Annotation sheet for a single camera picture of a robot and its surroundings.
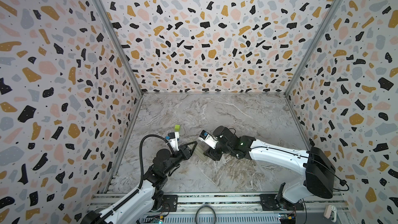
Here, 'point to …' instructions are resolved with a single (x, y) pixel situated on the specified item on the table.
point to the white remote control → (199, 151)
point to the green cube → (177, 127)
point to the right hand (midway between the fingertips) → (204, 146)
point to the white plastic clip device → (330, 212)
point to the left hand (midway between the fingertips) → (197, 142)
